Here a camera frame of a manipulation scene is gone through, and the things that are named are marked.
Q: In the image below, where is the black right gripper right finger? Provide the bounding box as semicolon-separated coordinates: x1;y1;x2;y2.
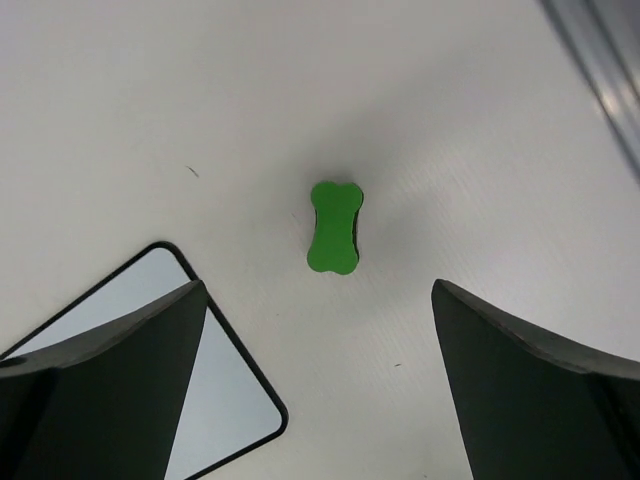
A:
431;280;639;479

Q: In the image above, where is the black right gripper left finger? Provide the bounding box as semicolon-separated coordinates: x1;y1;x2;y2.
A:
1;281;207;479

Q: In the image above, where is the small black-framed whiteboard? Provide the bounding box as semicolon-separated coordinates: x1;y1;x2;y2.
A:
1;241;288;479

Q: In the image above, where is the green bone-shaped eraser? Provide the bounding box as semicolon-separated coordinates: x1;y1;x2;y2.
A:
307;181;364;275

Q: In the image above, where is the aluminium frame post right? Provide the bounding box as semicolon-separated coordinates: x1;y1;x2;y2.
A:
541;1;639;177

